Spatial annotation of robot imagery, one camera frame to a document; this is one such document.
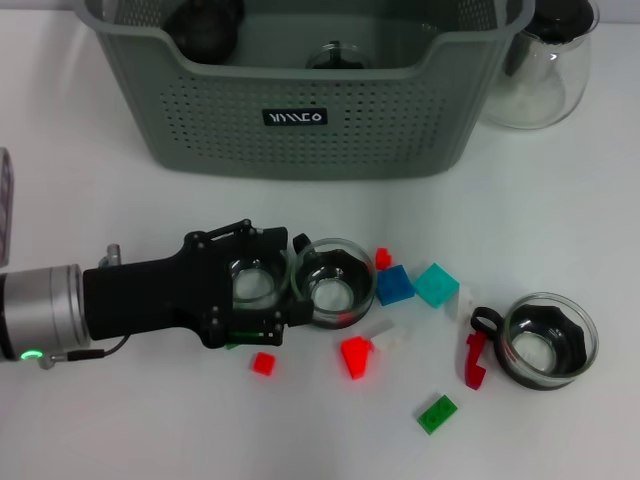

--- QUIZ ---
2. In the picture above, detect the white long brick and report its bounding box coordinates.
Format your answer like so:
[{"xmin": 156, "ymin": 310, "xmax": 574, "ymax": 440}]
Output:
[{"xmin": 367, "ymin": 322, "xmax": 409, "ymax": 354}]

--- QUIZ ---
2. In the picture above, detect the blue square brick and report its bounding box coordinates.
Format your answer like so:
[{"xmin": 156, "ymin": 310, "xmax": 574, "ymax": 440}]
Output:
[{"xmin": 375, "ymin": 264, "xmax": 416, "ymax": 307}]

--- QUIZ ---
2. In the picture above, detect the small red square brick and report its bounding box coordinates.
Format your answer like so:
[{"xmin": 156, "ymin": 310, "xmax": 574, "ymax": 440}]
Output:
[{"xmin": 250, "ymin": 351, "xmax": 277, "ymax": 376}]

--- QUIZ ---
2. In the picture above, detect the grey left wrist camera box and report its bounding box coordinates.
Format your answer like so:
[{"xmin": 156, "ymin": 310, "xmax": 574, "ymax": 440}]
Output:
[{"xmin": 0, "ymin": 147, "xmax": 16, "ymax": 267}]

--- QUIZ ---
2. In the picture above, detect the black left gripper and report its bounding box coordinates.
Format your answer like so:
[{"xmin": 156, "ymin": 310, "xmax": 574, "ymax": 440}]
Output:
[{"xmin": 82, "ymin": 217, "xmax": 316, "ymax": 350}]

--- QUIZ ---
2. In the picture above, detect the black round teapot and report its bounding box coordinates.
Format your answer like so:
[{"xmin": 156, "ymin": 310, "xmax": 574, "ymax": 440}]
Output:
[{"xmin": 163, "ymin": 0, "xmax": 246, "ymax": 65}]

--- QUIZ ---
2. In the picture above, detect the silver left gripper fitting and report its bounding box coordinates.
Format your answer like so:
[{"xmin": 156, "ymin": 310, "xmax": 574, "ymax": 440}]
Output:
[{"xmin": 96, "ymin": 242, "xmax": 123, "ymax": 269}]

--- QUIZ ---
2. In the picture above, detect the large red sloped brick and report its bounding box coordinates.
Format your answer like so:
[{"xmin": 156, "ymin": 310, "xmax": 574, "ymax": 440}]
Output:
[{"xmin": 340, "ymin": 336, "xmax": 375, "ymax": 381}]

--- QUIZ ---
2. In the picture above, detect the glass carafe with black lid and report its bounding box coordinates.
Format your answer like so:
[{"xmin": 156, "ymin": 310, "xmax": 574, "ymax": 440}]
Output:
[{"xmin": 479, "ymin": 0, "xmax": 601, "ymax": 131}]

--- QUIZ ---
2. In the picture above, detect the dark red curved brick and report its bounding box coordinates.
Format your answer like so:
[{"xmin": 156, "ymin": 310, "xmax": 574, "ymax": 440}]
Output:
[{"xmin": 464, "ymin": 332, "xmax": 489, "ymax": 391}]

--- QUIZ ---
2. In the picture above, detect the green flat two-stud brick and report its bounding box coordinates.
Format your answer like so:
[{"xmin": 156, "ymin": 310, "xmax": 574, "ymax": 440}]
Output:
[
  {"xmin": 415, "ymin": 394, "xmax": 460, "ymax": 436},
  {"xmin": 224, "ymin": 329, "xmax": 266, "ymax": 351}
]

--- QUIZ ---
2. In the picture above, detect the teal square brick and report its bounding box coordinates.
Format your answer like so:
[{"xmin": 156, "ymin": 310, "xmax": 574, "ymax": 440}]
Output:
[{"xmin": 413, "ymin": 262, "xmax": 461, "ymax": 309}]

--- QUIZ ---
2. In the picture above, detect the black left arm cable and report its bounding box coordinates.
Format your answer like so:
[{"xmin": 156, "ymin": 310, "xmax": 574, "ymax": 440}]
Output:
[{"xmin": 37, "ymin": 334, "xmax": 131, "ymax": 372}]

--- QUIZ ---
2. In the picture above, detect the white chunky brick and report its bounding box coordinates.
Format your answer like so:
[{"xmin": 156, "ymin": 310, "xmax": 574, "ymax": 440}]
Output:
[{"xmin": 444, "ymin": 284, "xmax": 481, "ymax": 322}]

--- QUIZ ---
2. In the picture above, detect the glass teacup with black sleeve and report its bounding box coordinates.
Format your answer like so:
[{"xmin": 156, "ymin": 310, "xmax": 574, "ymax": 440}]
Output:
[
  {"xmin": 289, "ymin": 233, "xmax": 377, "ymax": 331},
  {"xmin": 304, "ymin": 40, "xmax": 374, "ymax": 72},
  {"xmin": 472, "ymin": 292, "xmax": 600, "ymax": 392},
  {"xmin": 227, "ymin": 244, "xmax": 294, "ymax": 314}
]

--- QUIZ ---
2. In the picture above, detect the grey-green perforated storage bin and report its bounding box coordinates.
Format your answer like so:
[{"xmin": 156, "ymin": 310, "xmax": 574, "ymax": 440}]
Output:
[{"xmin": 74, "ymin": 0, "xmax": 536, "ymax": 182}]

